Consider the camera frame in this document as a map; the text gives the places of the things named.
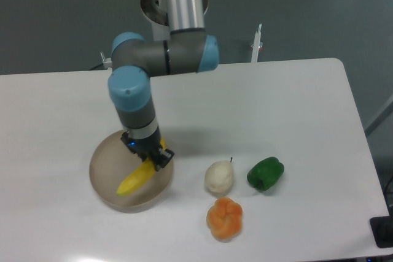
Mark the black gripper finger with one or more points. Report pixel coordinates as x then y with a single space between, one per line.
161 157
133 145

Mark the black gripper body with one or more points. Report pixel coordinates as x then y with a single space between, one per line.
146 147

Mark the yellow banana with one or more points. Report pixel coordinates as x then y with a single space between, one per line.
139 177

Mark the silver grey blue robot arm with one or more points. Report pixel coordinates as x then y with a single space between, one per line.
134 62

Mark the beige round plate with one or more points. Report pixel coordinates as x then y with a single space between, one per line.
111 163

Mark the white pear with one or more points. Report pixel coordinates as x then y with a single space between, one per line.
219 177

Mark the orange knotted bread roll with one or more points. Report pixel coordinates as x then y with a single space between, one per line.
225 219

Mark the green bell pepper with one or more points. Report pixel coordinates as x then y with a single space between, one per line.
265 174

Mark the white right support bar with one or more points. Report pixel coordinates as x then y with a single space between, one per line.
256 44

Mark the black box at table edge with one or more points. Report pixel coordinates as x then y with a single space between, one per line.
382 231

